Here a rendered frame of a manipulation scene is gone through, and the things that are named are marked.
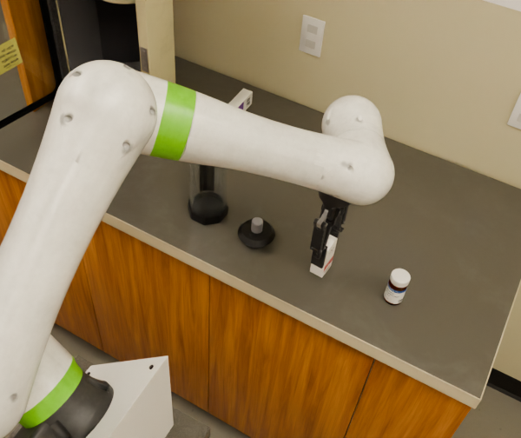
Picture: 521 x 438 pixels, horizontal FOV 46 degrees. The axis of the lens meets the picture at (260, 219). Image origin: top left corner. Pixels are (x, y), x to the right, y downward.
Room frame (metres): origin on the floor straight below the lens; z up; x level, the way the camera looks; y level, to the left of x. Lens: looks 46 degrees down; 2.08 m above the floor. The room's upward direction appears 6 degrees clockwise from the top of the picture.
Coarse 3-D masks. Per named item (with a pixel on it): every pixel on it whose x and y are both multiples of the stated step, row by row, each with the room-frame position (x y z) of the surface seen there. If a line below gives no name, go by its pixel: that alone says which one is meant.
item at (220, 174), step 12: (192, 168) 1.06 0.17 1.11; (204, 168) 1.05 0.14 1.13; (216, 168) 1.05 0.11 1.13; (192, 180) 1.06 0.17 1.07; (204, 180) 1.05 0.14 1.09; (216, 180) 1.05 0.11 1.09; (192, 192) 1.06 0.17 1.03; (204, 192) 1.05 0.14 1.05; (216, 192) 1.05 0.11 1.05; (192, 204) 1.06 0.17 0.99; (204, 204) 1.05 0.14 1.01; (216, 204) 1.06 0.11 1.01
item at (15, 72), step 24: (0, 0) 1.36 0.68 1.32; (24, 0) 1.41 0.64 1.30; (0, 24) 1.35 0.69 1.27; (24, 24) 1.40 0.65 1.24; (0, 48) 1.33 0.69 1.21; (24, 48) 1.39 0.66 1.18; (48, 48) 1.45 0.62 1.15; (0, 72) 1.32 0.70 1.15; (24, 72) 1.37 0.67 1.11; (48, 72) 1.43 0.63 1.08; (0, 96) 1.30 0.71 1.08; (24, 96) 1.36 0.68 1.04; (0, 120) 1.28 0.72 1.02
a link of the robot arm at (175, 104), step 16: (160, 80) 0.77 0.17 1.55; (160, 96) 0.73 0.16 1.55; (176, 96) 0.74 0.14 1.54; (192, 96) 0.76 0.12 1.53; (160, 112) 0.71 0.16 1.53; (176, 112) 0.72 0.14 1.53; (192, 112) 0.73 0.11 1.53; (160, 128) 0.70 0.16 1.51; (176, 128) 0.71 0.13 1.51; (160, 144) 0.69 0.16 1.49; (176, 144) 0.70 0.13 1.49; (176, 160) 0.71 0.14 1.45
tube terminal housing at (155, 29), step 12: (144, 0) 1.35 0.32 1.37; (156, 0) 1.39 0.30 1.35; (168, 0) 1.44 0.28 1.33; (144, 12) 1.35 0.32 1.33; (156, 12) 1.39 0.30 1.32; (168, 12) 1.43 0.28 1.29; (60, 24) 1.48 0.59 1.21; (144, 24) 1.35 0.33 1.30; (156, 24) 1.39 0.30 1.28; (168, 24) 1.43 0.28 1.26; (144, 36) 1.35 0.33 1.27; (156, 36) 1.38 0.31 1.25; (168, 36) 1.43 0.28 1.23; (156, 48) 1.38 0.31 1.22; (168, 48) 1.43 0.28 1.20; (156, 60) 1.38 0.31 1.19; (168, 60) 1.43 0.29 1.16; (144, 72) 1.36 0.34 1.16; (156, 72) 1.38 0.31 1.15; (168, 72) 1.42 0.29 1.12
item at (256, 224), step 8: (248, 224) 1.03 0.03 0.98; (256, 224) 1.00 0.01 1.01; (264, 224) 1.03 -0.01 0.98; (240, 232) 1.00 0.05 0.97; (248, 232) 1.00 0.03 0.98; (256, 232) 1.00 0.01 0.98; (264, 232) 1.01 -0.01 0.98; (272, 232) 1.01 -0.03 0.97; (248, 240) 0.98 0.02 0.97; (256, 240) 0.98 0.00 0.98; (264, 240) 0.98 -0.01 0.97; (272, 240) 0.99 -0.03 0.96; (256, 248) 0.98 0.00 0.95
